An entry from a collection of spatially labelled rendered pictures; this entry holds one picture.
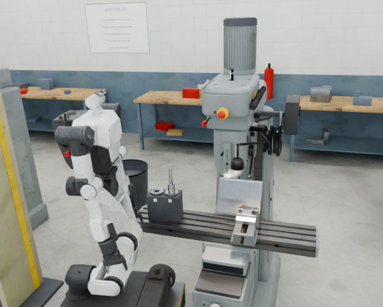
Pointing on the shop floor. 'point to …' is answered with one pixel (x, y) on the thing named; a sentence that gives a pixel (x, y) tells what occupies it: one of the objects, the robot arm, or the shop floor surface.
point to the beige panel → (9, 212)
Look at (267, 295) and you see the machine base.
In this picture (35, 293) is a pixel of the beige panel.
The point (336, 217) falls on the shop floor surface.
